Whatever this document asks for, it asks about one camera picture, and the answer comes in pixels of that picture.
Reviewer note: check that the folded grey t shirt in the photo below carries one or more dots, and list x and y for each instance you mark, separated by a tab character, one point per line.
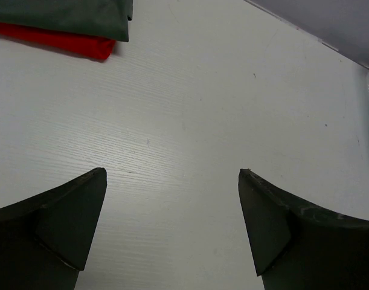
103	18

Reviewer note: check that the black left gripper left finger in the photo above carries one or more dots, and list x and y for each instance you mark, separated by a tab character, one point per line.
45	239

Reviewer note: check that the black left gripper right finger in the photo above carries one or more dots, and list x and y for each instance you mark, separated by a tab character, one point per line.
297	244

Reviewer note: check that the folded red t shirt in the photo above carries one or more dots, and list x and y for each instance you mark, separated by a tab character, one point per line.
92	47

